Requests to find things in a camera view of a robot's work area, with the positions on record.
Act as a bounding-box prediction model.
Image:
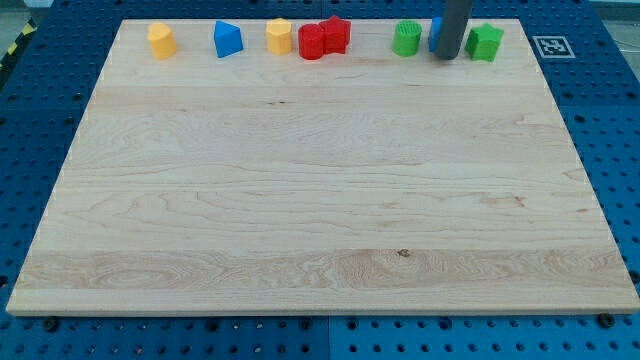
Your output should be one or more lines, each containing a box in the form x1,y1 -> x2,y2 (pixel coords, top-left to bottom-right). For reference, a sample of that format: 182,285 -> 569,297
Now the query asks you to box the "white fiducial marker tag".
533,35 -> 575,59

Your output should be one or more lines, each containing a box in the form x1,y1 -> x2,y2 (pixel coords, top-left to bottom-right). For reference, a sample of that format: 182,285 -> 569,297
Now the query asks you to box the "light wooden board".
7,19 -> 639,317

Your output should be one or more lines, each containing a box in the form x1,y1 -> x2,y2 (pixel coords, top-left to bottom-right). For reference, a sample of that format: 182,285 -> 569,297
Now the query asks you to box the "green cylinder block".
392,20 -> 422,57

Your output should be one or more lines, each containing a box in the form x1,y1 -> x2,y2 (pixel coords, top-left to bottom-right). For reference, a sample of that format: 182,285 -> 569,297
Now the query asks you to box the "yellow heart block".
147,22 -> 177,60

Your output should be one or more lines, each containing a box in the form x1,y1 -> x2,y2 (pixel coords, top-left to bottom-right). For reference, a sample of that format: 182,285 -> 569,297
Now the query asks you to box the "red star block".
319,15 -> 351,54

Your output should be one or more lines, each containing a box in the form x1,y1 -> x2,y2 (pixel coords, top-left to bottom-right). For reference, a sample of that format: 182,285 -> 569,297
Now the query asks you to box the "red cylinder block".
298,23 -> 324,60

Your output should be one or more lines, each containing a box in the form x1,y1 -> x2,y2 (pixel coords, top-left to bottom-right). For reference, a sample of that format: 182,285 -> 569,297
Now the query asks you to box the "blue triangle block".
213,21 -> 244,58

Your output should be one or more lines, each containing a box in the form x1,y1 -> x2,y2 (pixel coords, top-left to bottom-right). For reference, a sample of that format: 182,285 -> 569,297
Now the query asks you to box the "black bolt right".
597,313 -> 616,329

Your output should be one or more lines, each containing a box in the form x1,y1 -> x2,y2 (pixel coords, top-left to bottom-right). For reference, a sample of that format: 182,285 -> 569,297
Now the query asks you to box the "yellow hexagon block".
265,18 -> 293,55

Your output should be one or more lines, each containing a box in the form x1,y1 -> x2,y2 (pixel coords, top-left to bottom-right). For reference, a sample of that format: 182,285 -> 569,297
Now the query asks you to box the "blue cube block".
428,17 -> 442,53

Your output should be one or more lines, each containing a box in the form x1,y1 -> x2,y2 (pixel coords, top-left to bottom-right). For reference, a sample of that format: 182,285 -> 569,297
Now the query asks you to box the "green star block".
465,23 -> 504,62

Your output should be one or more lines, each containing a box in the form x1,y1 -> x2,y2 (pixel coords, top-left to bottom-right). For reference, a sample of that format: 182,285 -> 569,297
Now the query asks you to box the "black bolt left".
41,317 -> 59,332

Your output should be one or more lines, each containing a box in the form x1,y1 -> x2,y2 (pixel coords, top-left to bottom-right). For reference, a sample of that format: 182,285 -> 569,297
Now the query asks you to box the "black bolt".
41,317 -> 59,332
597,313 -> 616,329

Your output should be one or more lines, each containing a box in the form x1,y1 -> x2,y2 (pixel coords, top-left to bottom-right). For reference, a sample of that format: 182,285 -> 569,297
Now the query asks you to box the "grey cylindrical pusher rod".
435,0 -> 473,60

